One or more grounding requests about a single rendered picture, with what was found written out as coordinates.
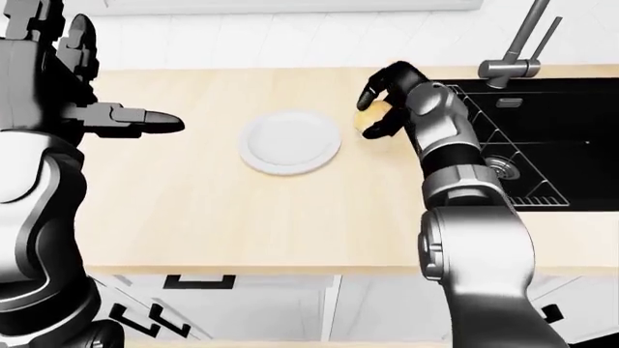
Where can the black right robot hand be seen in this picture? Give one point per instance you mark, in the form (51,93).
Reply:
(394,78)

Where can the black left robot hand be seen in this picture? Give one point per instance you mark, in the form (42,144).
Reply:
(72,72)

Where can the grey sink overflow cover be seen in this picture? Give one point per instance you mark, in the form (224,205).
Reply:
(509,102)

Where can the white round plate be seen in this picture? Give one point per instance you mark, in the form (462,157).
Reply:
(290,142)

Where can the grey metal faucet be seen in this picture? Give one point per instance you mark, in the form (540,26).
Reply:
(520,54)

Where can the silver sink drain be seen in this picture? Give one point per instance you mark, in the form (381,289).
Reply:
(503,167)

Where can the black kitchen sink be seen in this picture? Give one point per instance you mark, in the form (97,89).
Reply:
(561,137)

